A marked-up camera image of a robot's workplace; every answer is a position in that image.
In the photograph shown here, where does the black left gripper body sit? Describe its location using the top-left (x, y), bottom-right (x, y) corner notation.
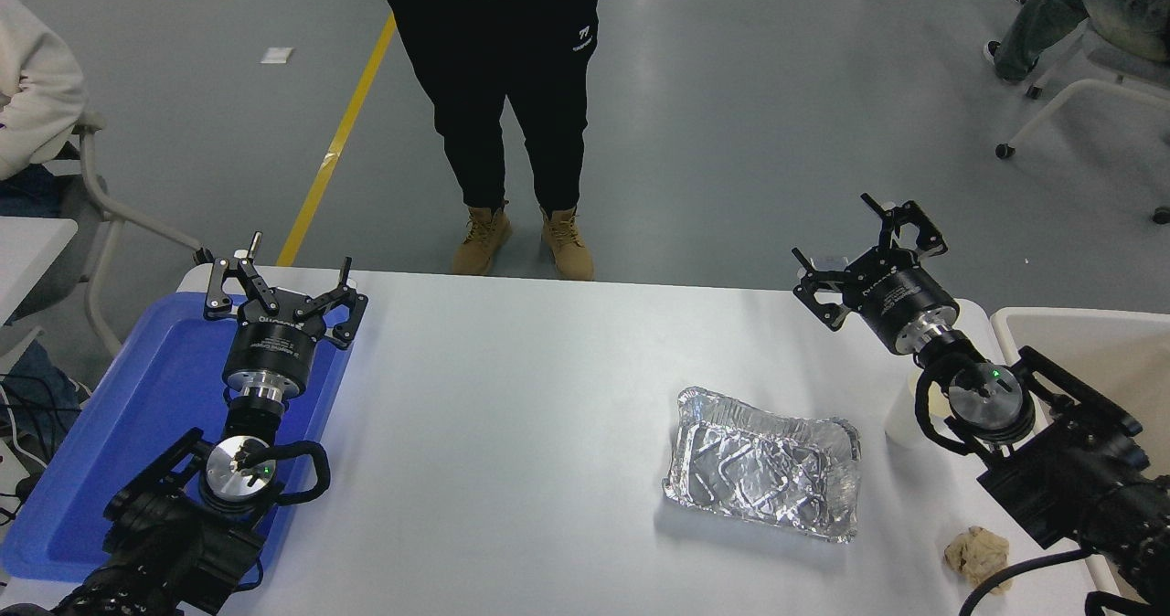
top-left (222, 312), bottom-right (326, 387)

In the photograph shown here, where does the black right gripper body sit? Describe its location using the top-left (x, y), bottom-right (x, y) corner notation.
top-left (850, 264), bottom-right (961, 354)

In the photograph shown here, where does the white paper cup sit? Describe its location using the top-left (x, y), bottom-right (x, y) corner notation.
top-left (883, 365), bottom-right (952, 452)

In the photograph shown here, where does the blue plastic tray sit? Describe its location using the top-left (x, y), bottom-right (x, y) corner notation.
top-left (0, 292), bottom-right (357, 585)

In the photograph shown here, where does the large pale bin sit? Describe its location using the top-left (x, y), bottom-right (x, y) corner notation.
top-left (990, 307), bottom-right (1170, 616)

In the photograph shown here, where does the silver foil tray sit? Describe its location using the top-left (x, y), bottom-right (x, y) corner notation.
top-left (663, 386), bottom-right (863, 544)

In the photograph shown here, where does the seated person on wheeled chair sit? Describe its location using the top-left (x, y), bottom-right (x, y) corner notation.
top-left (983, 0), bottom-right (1170, 85)

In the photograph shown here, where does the crumpled tan paper ball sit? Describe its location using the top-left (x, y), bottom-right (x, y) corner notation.
top-left (943, 526), bottom-right (1012, 589)

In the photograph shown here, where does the standing person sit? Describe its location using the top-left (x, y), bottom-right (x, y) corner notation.
top-left (378, 0), bottom-right (604, 281)

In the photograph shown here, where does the seated person at small table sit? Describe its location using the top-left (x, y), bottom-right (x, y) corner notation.
top-left (0, 0), bottom-right (90, 457)

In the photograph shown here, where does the white frame chair grey seat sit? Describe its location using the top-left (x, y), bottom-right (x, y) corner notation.
top-left (9, 112), bottom-right (216, 361)

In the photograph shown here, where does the white frame wheeled chair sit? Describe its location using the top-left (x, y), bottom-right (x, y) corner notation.
top-left (994, 27), bottom-right (1170, 226)

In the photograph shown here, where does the black cable bundle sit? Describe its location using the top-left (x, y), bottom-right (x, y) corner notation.
top-left (0, 374), bottom-right (83, 521)

